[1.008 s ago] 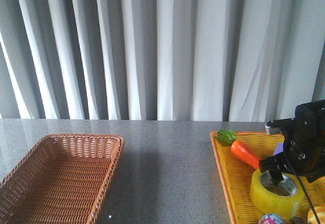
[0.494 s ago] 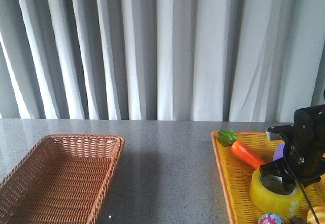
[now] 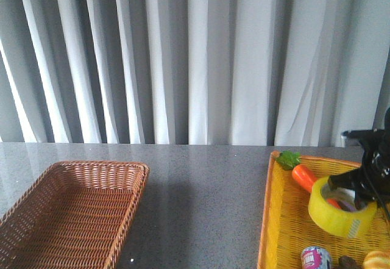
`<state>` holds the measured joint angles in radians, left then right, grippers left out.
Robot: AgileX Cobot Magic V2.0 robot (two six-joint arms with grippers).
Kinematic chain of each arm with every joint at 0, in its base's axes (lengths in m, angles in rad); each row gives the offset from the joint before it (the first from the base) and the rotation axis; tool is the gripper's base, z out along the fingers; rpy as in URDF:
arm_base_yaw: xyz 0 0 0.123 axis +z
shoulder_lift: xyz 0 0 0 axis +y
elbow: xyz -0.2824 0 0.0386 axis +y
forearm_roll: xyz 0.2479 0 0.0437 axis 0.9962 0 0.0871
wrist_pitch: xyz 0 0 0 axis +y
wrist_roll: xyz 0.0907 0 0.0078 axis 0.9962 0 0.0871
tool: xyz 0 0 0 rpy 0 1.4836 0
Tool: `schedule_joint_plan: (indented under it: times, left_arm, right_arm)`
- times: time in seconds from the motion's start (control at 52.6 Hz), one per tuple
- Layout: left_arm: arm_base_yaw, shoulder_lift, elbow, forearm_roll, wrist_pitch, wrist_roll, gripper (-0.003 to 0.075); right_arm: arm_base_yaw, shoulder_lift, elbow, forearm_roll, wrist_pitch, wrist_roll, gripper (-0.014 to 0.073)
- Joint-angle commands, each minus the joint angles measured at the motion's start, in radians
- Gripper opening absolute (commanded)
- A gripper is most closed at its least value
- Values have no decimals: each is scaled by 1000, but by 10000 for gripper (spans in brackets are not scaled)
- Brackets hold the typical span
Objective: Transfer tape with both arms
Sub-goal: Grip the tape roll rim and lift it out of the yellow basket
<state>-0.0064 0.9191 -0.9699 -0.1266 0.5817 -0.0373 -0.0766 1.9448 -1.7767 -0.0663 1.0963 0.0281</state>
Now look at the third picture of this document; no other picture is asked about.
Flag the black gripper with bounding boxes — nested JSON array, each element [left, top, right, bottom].
[[328, 110, 389, 203]]

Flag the yellow packing tape roll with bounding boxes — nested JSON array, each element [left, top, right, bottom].
[[308, 176, 377, 239]]

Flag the purple foam cube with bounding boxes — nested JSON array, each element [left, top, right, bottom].
[[337, 199, 358, 212]]

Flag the orange toy carrot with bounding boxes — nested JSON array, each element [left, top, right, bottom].
[[275, 150, 341, 209]]

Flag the yellow bread toy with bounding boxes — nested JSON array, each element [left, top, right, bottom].
[[363, 250, 390, 269]]

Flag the brown chocolate toy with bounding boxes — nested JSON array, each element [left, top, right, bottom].
[[336, 256, 361, 269]]

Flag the yellow wicker basket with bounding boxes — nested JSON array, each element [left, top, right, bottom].
[[257, 151, 389, 268]]

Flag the small printed can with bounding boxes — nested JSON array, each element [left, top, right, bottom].
[[300, 246, 332, 269]]

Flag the grey pleated curtain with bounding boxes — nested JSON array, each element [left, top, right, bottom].
[[1, 0, 389, 146]]

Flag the brown wicker basket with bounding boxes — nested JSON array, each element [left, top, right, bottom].
[[1, 160, 150, 268]]

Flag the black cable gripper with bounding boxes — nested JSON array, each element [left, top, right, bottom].
[[364, 174, 390, 224]]

